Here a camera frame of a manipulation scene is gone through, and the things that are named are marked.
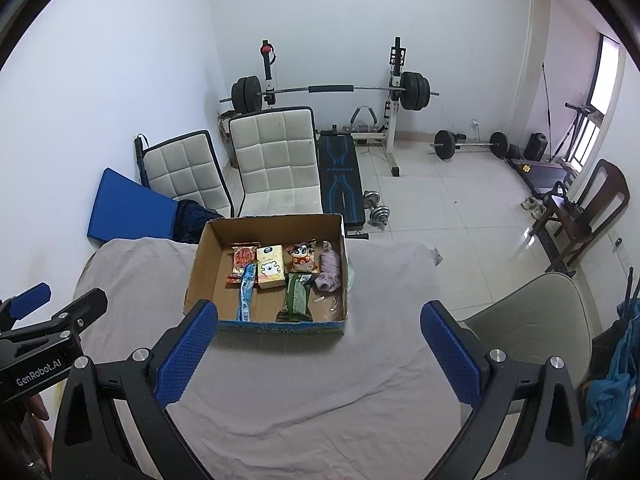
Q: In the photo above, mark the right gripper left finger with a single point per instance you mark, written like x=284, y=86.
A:
x=90, y=441

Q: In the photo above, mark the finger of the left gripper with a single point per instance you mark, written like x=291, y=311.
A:
x=83, y=311
x=27, y=302

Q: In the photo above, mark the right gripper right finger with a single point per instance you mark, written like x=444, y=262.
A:
x=546, y=442

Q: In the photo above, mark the blue snack packet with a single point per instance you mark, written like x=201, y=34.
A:
x=247, y=284

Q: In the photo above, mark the green snack packet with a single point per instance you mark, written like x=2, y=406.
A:
x=295, y=308

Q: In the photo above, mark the person left hand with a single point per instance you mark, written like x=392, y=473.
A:
x=38, y=414

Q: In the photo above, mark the blue clothes pile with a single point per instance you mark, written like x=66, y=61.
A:
x=609, y=399

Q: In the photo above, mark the blue foam mat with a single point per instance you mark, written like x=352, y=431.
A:
x=126, y=209

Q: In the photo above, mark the dark blue cloth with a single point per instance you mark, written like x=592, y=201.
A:
x=190, y=221

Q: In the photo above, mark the red snack packet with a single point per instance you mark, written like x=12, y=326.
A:
x=243, y=254

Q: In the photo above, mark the white chair left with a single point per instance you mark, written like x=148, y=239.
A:
x=185, y=168

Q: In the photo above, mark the white chair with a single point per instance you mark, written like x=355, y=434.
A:
x=278, y=163
x=185, y=168

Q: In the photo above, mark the grey table cloth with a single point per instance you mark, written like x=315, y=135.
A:
x=368, y=403

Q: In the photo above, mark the cardboard box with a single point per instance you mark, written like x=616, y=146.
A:
x=213, y=261

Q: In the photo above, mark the yellow tissue pack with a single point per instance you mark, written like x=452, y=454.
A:
x=270, y=267

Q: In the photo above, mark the dark wooden chair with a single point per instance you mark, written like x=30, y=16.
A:
x=567, y=227

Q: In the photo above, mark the orange cartoon snack bag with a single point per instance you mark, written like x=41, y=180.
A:
x=302, y=257

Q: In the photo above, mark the lilac rolled socks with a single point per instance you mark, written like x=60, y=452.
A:
x=329, y=278

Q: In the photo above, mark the white chair right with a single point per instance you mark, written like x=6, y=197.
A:
x=278, y=163

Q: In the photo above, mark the treadmill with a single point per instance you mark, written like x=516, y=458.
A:
x=540, y=177

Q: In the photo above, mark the large barbell on rack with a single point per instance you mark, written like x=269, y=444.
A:
x=413, y=92

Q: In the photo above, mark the black blue weight bench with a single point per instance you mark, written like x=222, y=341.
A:
x=340, y=182

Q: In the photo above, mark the chrome dumbbell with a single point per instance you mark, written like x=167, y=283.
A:
x=379, y=214

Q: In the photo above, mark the small barbell on floor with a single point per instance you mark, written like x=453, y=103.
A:
x=446, y=144

